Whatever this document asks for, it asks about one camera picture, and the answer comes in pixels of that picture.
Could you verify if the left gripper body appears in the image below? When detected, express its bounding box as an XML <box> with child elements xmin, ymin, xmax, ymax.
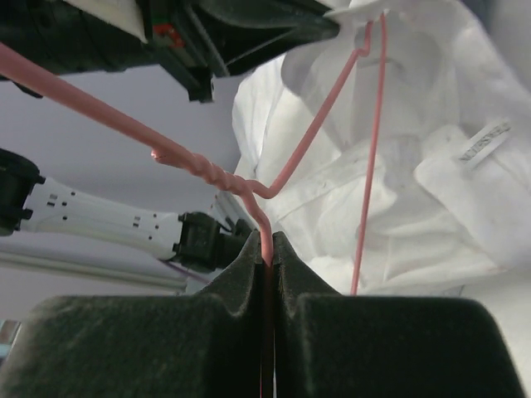
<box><xmin>1</xmin><ymin>1</ymin><xmax>249</xmax><ymax>103</ymax></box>

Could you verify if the pink wire hanger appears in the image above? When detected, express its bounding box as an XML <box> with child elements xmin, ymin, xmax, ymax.
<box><xmin>1</xmin><ymin>21</ymin><xmax>373</xmax><ymax>397</ymax></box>

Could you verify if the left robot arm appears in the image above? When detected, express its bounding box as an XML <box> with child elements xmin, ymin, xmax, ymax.
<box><xmin>1</xmin><ymin>1</ymin><xmax>339</xmax><ymax>273</ymax></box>

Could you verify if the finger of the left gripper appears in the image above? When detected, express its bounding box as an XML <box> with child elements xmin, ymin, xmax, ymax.
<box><xmin>186</xmin><ymin>0</ymin><xmax>339</xmax><ymax>77</ymax></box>

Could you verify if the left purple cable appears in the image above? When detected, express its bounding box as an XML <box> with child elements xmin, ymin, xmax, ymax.
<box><xmin>165</xmin><ymin>260</ymin><xmax>212</xmax><ymax>287</ymax></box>

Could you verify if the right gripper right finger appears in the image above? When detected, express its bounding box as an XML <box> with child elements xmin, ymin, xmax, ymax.
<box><xmin>273</xmin><ymin>232</ymin><xmax>524</xmax><ymax>397</ymax></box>

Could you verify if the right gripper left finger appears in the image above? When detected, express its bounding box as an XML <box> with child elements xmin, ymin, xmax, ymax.
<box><xmin>1</xmin><ymin>234</ymin><xmax>262</xmax><ymax>397</ymax></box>

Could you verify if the white shirt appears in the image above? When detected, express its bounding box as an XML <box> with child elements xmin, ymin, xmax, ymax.
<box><xmin>232</xmin><ymin>1</ymin><xmax>530</xmax><ymax>294</ymax></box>

